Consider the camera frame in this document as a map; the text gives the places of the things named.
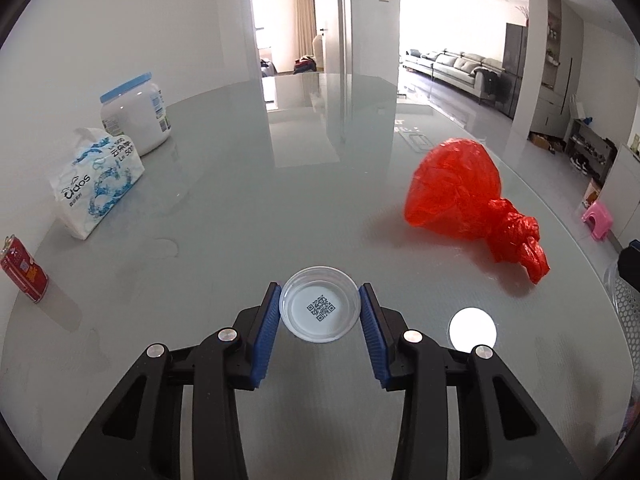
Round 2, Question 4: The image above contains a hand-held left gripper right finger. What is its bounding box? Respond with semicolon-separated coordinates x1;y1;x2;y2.
358;282;583;480

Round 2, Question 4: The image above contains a grey sofa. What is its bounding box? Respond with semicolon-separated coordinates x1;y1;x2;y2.
404;50;503;96

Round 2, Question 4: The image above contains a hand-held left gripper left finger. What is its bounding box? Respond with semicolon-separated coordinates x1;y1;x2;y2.
57;281;283;480

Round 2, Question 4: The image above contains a white blue tissue pack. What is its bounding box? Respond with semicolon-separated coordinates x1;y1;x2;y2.
47;127;146;241

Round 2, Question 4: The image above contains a white jar with blue lid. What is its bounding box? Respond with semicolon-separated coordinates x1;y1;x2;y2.
100;72;172;157

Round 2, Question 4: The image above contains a pink plastic stool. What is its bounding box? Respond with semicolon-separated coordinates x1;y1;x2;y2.
581;201;614;240

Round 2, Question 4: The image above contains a white round plastic lid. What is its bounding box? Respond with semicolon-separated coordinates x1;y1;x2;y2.
279;266;362;344

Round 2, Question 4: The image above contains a red knotted plastic bag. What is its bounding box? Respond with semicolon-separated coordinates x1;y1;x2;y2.
404;137;550;285

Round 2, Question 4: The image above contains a dark grey refrigerator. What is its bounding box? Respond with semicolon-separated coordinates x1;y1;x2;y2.
502;22;528;120

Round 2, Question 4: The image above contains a red drink can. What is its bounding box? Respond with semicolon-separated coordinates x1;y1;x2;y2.
0;234;49;305

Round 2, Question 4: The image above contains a grey perforated waste bin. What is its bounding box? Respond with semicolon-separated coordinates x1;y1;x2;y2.
602;260;640;341

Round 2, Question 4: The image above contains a grey low cabinet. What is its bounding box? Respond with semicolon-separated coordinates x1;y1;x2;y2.
607;142;640;241

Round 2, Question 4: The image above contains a shoe rack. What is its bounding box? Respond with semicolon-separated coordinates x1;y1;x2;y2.
565;119;618;181

